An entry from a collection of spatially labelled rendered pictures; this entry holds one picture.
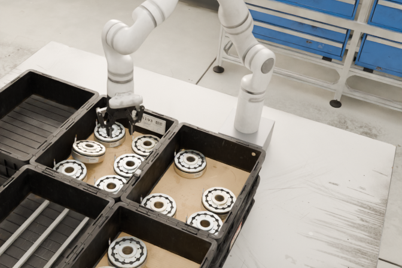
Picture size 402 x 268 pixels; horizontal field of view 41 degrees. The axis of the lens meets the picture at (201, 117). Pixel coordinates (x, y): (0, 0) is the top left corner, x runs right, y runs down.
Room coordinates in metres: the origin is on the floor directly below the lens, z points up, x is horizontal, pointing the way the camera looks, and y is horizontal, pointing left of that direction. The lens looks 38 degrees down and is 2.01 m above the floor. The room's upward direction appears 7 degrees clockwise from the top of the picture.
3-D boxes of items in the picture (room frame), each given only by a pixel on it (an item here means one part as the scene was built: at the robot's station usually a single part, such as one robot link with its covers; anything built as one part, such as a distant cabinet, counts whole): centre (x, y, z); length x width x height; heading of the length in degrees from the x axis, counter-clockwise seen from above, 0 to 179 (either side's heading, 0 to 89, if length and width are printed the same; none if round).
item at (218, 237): (1.13, -0.01, 0.92); 0.40 x 0.30 x 0.02; 160
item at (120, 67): (1.20, 0.23, 1.27); 0.09 x 0.07 x 0.15; 46
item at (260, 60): (1.54, -0.17, 1.05); 0.09 x 0.09 x 0.17; 41
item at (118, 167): (1.21, 0.20, 0.86); 0.10 x 0.10 x 0.01
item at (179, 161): (1.26, 0.02, 0.86); 0.10 x 0.10 x 0.01
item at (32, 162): (1.23, 0.27, 0.92); 0.40 x 0.30 x 0.02; 160
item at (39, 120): (1.33, 0.55, 0.87); 0.40 x 0.30 x 0.11; 160
